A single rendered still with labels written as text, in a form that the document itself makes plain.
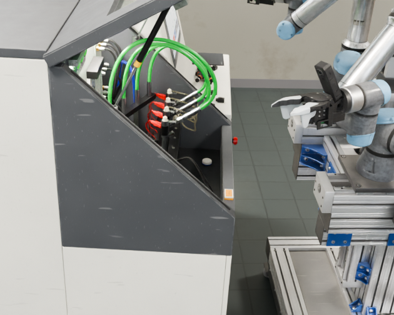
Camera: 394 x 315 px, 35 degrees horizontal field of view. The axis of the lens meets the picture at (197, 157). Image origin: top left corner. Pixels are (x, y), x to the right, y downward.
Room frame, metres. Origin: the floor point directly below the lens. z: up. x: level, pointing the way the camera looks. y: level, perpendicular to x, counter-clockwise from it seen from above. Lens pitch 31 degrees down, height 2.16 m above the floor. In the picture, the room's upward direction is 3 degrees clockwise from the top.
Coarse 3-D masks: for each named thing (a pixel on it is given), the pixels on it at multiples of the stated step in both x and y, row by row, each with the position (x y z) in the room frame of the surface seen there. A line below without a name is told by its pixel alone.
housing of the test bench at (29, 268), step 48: (0, 0) 2.11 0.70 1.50; (48, 0) 2.14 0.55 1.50; (0, 48) 1.68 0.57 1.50; (48, 48) 1.70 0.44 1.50; (0, 96) 1.68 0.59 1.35; (48, 96) 1.68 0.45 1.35; (0, 144) 1.68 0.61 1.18; (48, 144) 1.68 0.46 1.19; (0, 192) 1.68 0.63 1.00; (48, 192) 1.68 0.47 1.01; (0, 240) 1.68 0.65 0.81; (48, 240) 1.68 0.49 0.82; (0, 288) 1.68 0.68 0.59; (48, 288) 1.68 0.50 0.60
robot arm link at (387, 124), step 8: (384, 112) 1.88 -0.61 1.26; (392, 112) 1.88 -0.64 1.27; (384, 120) 1.83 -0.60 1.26; (392, 120) 1.83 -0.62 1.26; (376, 128) 1.85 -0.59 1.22; (384, 128) 1.83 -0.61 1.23; (392, 128) 1.81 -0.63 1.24; (376, 136) 1.84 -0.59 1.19; (384, 136) 1.82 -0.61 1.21; (392, 136) 1.79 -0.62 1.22; (376, 144) 1.84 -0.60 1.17; (384, 144) 1.81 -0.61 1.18; (384, 152) 1.83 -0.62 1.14
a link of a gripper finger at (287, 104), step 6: (294, 96) 1.55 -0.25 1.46; (300, 96) 1.55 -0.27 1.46; (276, 102) 1.51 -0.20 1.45; (282, 102) 1.52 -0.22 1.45; (288, 102) 1.52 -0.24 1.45; (294, 102) 1.53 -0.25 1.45; (300, 102) 1.53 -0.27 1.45; (282, 108) 1.53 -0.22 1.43; (288, 108) 1.53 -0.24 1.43; (282, 114) 1.53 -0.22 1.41; (288, 114) 1.53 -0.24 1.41
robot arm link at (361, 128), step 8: (352, 112) 1.63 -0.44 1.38; (344, 120) 1.65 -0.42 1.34; (352, 120) 1.62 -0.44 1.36; (360, 120) 1.60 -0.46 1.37; (368, 120) 1.59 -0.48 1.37; (376, 120) 1.61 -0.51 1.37; (344, 128) 1.65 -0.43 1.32; (352, 128) 1.61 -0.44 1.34; (360, 128) 1.60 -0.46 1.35; (368, 128) 1.60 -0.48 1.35; (352, 136) 1.61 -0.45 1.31; (360, 136) 1.59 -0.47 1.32; (368, 136) 1.60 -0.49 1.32; (352, 144) 1.61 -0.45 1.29; (360, 144) 1.60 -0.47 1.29; (368, 144) 1.60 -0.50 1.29
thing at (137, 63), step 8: (168, 8) 1.69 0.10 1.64; (160, 16) 1.69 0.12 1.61; (160, 24) 1.69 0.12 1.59; (152, 32) 1.69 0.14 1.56; (152, 40) 1.70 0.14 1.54; (144, 48) 1.70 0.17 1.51; (144, 56) 1.70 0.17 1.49; (136, 64) 1.70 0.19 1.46; (128, 80) 1.71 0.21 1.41; (120, 96) 1.71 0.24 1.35
